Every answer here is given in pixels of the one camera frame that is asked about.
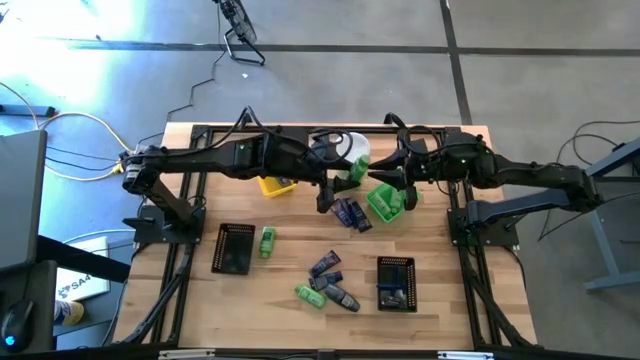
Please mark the white cardboard box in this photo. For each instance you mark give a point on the white cardboard box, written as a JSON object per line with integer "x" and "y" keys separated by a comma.
{"x": 82, "y": 290}

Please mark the grey monitor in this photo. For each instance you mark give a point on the grey monitor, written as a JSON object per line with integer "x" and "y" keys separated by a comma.
{"x": 22, "y": 200}

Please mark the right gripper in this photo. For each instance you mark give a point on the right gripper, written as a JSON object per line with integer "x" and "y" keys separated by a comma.
{"x": 435, "y": 162}

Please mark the black computer mouse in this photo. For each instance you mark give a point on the black computer mouse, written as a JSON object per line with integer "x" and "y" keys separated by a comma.
{"x": 17, "y": 322}

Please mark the white label strip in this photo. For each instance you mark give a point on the white label strip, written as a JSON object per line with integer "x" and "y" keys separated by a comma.
{"x": 465, "y": 355}
{"x": 187, "y": 354}

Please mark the yellow plastic basket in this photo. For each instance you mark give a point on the yellow plastic basket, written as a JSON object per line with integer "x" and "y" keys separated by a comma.
{"x": 275, "y": 190}

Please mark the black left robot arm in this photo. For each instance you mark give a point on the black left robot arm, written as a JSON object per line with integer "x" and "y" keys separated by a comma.
{"x": 200, "y": 157}

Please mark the green disinfecting wipes canister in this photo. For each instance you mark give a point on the green disinfecting wipes canister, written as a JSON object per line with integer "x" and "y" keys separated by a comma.
{"x": 357, "y": 145}

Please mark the black desk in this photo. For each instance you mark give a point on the black desk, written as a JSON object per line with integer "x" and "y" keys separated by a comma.
{"x": 35, "y": 285}

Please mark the black plastic basket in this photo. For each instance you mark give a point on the black plastic basket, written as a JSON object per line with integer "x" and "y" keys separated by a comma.
{"x": 412, "y": 280}
{"x": 233, "y": 250}

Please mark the blue-grey table frame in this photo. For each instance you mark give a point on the blue-grey table frame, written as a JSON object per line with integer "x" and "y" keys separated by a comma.
{"x": 605, "y": 250}

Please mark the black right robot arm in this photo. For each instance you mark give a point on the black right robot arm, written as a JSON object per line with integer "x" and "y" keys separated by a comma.
{"x": 540, "y": 172}

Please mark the green plastic basket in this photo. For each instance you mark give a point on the green plastic basket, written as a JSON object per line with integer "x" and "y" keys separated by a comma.
{"x": 388, "y": 217}

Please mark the yellow white cup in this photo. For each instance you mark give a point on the yellow white cup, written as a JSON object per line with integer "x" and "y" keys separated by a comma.
{"x": 72, "y": 314}

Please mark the black floor bar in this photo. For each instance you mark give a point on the black floor bar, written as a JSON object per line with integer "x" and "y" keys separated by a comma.
{"x": 30, "y": 110}

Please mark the grey roll-on deodorant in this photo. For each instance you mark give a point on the grey roll-on deodorant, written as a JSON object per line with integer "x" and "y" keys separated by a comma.
{"x": 342, "y": 298}

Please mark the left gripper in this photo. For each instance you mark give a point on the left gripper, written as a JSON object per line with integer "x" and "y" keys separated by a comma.
{"x": 312, "y": 165}

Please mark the black floor fan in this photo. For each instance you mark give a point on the black floor fan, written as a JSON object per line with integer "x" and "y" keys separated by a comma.
{"x": 240, "y": 22}

